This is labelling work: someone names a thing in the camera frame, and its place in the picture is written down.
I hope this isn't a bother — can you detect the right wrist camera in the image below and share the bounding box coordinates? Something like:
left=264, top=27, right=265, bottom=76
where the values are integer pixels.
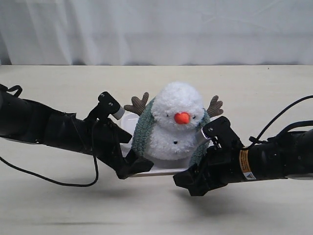
left=196, top=116, right=244, bottom=149

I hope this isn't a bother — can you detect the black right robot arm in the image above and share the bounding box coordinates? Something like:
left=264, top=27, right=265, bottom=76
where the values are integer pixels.
left=173, top=116, right=313, bottom=196

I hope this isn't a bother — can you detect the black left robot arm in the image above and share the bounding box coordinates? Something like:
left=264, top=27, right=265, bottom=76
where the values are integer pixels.
left=0, top=85, right=154, bottom=179

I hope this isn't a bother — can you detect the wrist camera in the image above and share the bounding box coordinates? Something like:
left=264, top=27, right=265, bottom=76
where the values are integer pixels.
left=85, top=91, right=125, bottom=120
left=196, top=116, right=244, bottom=149

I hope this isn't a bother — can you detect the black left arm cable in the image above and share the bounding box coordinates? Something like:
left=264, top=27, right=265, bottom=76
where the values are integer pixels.
left=0, top=117, right=100, bottom=188

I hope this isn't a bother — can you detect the white plush snowman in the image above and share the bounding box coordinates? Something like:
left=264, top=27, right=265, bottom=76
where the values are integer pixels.
left=124, top=81, right=224, bottom=161

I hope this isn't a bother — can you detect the white backdrop curtain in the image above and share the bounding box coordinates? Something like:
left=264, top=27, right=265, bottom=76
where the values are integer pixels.
left=0, top=0, right=313, bottom=65

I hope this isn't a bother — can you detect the green knitted scarf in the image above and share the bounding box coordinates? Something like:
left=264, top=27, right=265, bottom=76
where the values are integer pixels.
left=132, top=97, right=211, bottom=163

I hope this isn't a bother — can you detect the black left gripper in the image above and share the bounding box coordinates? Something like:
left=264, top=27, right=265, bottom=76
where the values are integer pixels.
left=73, top=115, right=154, bottom=179

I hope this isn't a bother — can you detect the white rectangular tray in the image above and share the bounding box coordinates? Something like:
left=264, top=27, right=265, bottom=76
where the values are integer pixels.
left=120, top=112, right=190, bottom=178

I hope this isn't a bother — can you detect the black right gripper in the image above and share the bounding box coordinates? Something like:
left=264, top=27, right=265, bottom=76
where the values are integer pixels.
left=173, top=147, right=241, bottom=196

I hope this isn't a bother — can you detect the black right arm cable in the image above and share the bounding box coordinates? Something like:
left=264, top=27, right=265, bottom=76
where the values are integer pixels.
left=248, top=95, right=313, bottom=144

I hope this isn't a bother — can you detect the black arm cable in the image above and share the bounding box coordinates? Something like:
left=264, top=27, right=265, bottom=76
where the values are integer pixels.
left=248, top=95, right=313, bottom=144
left=0, top=117, right=100, bottom=188

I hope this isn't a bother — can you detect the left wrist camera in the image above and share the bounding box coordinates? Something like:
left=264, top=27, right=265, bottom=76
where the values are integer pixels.
left=85, top=91, right=125, bottom=120

